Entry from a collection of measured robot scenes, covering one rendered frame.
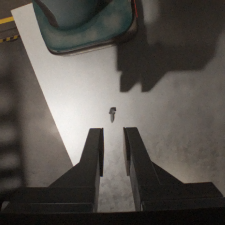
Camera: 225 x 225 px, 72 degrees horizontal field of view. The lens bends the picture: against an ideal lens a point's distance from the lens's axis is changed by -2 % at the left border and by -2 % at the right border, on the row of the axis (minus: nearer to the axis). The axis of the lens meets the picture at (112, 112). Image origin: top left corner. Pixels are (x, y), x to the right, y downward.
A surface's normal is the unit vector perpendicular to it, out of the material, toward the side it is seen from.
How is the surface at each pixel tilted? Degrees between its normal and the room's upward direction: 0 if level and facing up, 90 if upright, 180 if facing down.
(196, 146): 0
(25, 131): 0
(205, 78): 0
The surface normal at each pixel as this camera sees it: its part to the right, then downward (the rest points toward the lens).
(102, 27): 0.15, 0.47
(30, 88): 0.02, 0.29
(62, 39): 0.04, 0.72
